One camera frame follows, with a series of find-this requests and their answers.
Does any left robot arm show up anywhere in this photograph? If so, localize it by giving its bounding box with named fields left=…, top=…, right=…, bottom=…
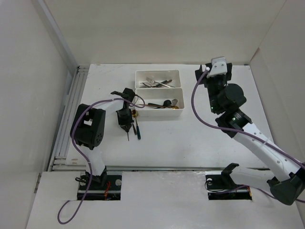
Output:
left=70, top=88, right=135, bottom=189

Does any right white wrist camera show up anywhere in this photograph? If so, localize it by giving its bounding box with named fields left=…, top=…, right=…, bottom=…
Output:
left=205, top=56, right=227, bottom=78

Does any white plastic bin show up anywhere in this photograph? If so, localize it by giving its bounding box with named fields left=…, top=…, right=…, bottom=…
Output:
left=135, top=70, right=181, bottom=89
left=135, top=88, right=185, bottom=118

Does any small gold spoon green handle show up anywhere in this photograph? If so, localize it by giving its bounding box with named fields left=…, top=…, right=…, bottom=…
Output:
left=166, top=106, right=179, bottom=109

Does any silver spoon copper handle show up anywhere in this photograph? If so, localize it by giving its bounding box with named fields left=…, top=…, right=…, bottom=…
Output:
left=141, top=99, right=178, bottom=106

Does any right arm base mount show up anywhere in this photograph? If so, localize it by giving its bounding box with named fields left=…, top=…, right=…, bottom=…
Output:
left=204, top=163, right=252, bottom=200

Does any black measuring spoon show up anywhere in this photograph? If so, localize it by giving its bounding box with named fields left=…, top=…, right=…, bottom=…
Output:
left=147, top=99, right=172, bottom=107

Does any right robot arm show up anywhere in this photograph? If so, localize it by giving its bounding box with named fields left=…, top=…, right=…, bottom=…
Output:
left=191, top=57, right=305, bottom=206

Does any gold fork green handle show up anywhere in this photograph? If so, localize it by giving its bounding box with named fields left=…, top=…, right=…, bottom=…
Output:
left=153, top=80, right=166, bottom=88

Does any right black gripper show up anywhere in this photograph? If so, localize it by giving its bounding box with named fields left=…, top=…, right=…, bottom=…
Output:
left=195, top=63, right=233, bottom=114

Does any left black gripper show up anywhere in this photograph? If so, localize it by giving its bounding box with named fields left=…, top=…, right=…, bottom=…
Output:
left=116, top=108, right=133, bottom=132

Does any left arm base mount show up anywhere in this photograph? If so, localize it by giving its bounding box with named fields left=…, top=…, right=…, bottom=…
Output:
left=75, top=171, right=122, bottom=201

